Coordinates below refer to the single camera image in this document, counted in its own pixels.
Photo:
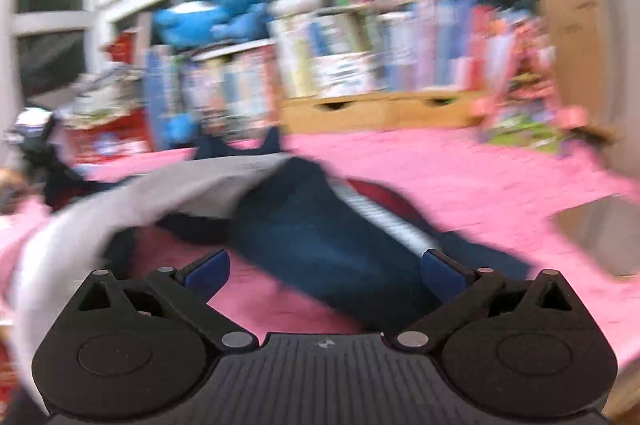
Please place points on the pink bunny print blanket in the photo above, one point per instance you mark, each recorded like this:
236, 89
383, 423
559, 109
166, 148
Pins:
475, 185

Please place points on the stack of paper booklets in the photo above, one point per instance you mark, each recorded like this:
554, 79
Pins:
102, 92

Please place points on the pink toy house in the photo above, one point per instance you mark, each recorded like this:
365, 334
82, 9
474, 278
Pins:
530, 105

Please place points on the brown cardboard box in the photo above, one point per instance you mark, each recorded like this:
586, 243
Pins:
572, 55

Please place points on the white box with colourful print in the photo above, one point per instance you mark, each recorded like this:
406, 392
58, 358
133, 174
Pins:
346, 75

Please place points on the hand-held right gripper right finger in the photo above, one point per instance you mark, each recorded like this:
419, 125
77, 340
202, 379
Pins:
440, 272

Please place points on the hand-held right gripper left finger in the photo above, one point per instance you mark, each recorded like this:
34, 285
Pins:
210, 272

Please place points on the row of thin blue books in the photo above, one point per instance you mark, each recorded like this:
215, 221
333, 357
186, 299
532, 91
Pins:
162, 100

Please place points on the wooden drawer organizer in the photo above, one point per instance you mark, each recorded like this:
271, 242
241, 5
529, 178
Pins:
380, 110

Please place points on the row of colourful slim books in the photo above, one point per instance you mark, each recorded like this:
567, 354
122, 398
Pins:
425, 45

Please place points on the blue plush ball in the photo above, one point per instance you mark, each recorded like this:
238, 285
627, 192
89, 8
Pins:
179, 129

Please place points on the blue plush toy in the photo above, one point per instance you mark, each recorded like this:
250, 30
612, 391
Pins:
220, 7

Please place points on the row of thick-spined books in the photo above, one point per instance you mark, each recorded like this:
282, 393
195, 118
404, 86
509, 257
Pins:
235, 90

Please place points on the large red plastic crate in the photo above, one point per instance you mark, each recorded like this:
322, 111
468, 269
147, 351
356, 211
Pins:
107, 140

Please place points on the navy and white jacket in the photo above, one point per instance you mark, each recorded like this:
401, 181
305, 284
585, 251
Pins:
310, 250

